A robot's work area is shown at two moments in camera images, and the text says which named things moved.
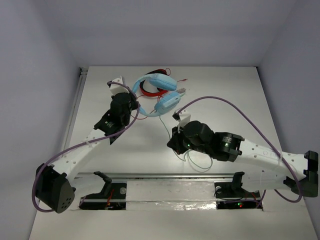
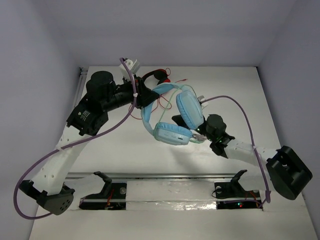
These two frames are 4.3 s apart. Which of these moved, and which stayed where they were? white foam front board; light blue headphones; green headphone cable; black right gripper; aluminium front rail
Moved: green headphone cable; black right gripper; light blue headphones
Stayed: white foam front board; aluminium front rail
